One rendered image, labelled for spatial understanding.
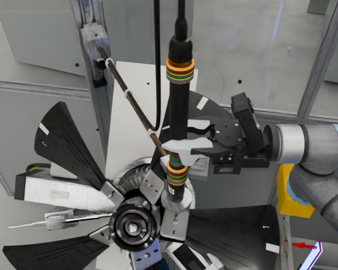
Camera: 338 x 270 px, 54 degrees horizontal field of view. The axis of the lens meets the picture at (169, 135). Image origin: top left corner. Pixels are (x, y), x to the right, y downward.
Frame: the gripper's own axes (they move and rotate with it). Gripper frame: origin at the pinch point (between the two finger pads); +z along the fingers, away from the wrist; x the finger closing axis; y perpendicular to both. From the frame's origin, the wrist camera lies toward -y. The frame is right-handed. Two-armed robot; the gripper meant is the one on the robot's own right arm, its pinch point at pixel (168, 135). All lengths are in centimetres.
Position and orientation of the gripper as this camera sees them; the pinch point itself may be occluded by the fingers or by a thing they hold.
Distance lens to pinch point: 61.5
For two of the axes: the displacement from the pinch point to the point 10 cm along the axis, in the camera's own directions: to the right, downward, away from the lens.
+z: -10.0, -0.1, 0.0
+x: 0.0, -7.0, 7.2
